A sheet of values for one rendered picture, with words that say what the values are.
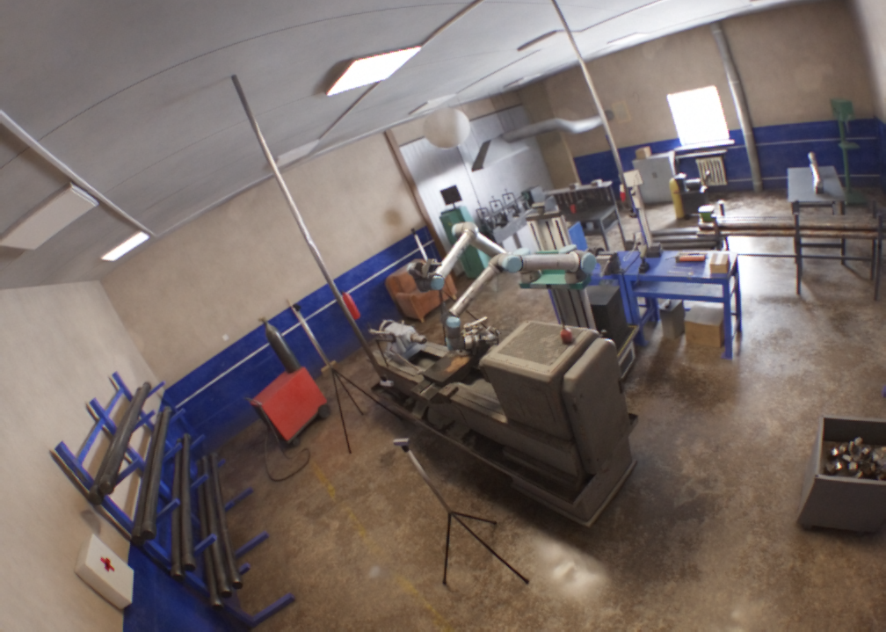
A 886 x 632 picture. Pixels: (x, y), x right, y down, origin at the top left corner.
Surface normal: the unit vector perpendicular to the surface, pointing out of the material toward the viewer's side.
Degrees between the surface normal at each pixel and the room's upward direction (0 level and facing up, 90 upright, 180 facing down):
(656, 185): 90
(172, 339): 90
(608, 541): 0
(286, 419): 90
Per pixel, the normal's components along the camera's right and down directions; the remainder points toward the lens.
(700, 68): -0.73, 0.51
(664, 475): -0.39, -0.86
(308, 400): 0.78, -0.11
